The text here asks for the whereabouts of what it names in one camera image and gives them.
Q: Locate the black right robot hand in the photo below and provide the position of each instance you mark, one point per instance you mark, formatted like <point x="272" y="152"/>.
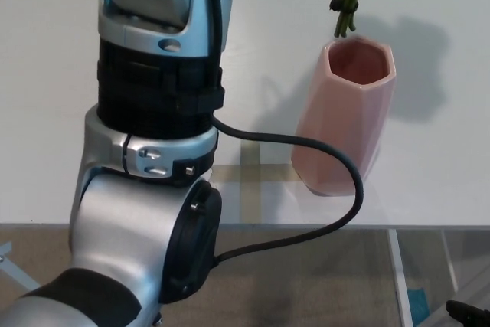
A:
<point x="472" y="317"/>

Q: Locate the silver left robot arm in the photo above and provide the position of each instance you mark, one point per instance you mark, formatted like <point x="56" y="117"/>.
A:
<point x="126" y="208"/>

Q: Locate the pink faceted ceramic vase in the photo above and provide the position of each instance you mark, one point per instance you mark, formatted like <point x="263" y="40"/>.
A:
<point x="344" y="124"/>

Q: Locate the blue floor tape patch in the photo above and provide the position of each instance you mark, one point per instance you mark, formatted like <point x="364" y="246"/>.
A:
<point x="418" y="306"/>

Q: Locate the thin white table leg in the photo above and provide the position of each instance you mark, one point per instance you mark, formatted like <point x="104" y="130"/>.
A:
<point x="451" y="262"/>

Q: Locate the short beige tape strip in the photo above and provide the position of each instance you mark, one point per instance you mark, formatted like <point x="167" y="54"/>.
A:
<point x="275" y="174"/>

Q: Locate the grey-blue metal bar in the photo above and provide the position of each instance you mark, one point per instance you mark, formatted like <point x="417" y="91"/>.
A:
<point x="17" y="269"/>

